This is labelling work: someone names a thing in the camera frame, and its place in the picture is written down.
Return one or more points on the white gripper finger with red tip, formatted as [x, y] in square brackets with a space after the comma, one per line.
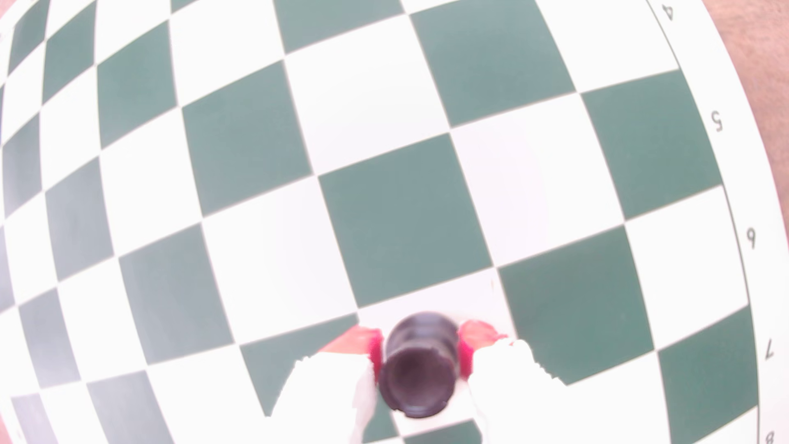
[518, 394]
[326, 388]

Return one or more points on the black chess pawn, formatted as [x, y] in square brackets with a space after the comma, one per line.
[419, 370]

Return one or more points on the green and white chess mat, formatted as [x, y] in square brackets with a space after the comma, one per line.
[394, 216]

